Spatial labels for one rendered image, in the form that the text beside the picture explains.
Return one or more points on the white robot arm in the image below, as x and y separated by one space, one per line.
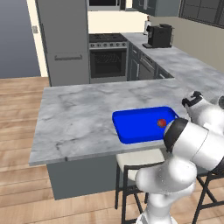
186 145

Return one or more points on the blue tray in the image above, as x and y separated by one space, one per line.
137 125

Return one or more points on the red apple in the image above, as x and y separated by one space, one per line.
161 122

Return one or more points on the steel oven with hob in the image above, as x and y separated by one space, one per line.
108 61

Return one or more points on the white cushioned black stool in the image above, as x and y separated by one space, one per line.
137 159

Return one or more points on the grey base cupboards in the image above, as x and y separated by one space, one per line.
140 65

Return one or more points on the grey island cabinet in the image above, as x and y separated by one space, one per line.
81 178

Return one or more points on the black coffee machine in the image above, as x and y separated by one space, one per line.
160 36

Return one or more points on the grey fridge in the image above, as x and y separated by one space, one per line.
64 35

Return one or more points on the white bottle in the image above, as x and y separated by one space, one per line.
147 24

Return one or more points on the black microwave oven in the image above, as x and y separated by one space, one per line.
103 3

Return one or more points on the dark framed window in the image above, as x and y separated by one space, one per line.
204 11

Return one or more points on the grey light switch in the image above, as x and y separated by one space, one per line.
35 29

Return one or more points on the grey wall cupboards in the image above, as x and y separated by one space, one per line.
157 7

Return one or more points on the black frame stool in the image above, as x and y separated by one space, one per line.
204 192

